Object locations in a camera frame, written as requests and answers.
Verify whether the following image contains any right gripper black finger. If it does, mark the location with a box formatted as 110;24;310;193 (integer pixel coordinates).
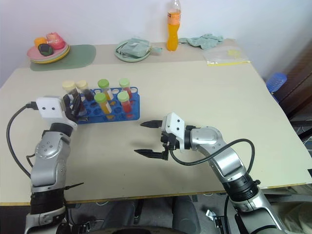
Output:
134;148;169;161
139;119;163;129

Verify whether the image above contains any light green stacked plate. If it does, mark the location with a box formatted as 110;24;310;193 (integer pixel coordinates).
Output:
31;44;71;65

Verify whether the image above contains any orange soda plastic bottle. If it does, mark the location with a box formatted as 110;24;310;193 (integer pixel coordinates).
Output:
166;0;183;52

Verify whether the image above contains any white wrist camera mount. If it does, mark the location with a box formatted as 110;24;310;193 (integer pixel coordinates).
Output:
161;112;188;151
36;96;79;128

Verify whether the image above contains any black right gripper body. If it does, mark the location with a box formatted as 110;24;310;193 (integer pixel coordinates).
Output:
159;130;177;161

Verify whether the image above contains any pink plate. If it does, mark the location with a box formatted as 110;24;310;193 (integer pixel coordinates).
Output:
26;44;68;62

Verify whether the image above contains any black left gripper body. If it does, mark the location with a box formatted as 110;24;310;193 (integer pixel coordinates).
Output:
63;105;80;124

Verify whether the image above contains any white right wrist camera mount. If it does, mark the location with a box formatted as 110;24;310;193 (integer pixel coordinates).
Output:
161;112;188;151

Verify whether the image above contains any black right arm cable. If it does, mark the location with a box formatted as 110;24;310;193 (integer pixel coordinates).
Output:
169;138;256;181

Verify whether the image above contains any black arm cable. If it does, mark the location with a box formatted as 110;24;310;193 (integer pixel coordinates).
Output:
6;101;38;181
169;138;256;181

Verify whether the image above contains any stack of coloured plates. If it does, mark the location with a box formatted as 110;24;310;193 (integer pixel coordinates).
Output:
29;44;70;63

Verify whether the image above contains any black toy food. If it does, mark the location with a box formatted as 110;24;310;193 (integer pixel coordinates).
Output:
38;43;55;56

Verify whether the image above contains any pale green round plate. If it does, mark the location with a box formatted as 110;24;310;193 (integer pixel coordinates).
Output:
114;39;153;63

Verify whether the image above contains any cream cap dark liquid tube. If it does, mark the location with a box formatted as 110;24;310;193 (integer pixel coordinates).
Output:
62;80;80;100
76;79;93;103

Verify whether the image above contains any green placemat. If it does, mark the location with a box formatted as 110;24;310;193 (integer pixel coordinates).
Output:
29;44;97;72

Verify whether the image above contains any green cap yellow liquid tube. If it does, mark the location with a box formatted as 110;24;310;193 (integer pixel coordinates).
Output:
94;93;113;116
97;78;114;101

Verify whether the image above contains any blue test tube rack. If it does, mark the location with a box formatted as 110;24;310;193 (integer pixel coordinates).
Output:
64;87;142;125

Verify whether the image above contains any black zip tie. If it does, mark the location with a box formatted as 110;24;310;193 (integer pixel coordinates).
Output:
63;182;85;192

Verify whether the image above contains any pink red toy food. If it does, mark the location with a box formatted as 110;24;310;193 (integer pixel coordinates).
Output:
46;32;66;50

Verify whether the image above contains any crumpled green towel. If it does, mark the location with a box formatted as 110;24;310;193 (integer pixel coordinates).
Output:
178;33;225;51

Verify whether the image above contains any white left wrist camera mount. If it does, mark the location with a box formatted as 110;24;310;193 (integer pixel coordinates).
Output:
36;96;79;128

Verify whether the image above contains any blue ribbed plastic stool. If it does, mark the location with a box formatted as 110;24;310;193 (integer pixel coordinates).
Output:
266;72;288;95

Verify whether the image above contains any clear plastic zip bag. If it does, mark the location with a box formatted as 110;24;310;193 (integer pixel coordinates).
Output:
203;47;252;67

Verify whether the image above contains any dark wooden cabinet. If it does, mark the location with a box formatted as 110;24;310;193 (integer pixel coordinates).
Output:
274;43;312;122

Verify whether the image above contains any green cap red liquid tube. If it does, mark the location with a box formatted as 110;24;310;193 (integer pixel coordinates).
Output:
118;78;134;99
117;91;133;114

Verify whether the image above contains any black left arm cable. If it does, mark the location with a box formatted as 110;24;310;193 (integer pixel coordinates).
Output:
6;101;38;181

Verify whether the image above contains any dark grey rounded shape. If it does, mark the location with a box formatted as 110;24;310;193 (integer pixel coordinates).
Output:
170;195;203;234

